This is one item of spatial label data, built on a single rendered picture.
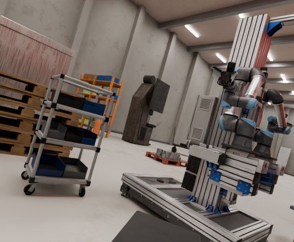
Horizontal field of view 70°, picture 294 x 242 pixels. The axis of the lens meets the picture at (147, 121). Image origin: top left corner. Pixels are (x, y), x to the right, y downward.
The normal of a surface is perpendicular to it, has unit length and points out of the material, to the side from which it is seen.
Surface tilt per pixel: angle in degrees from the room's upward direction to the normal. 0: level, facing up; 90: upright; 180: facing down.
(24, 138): 90
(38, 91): 90
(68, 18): 90
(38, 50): 90
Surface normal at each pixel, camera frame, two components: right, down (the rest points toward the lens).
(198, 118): -0.69, -0.22
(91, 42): 0.67, 0.17
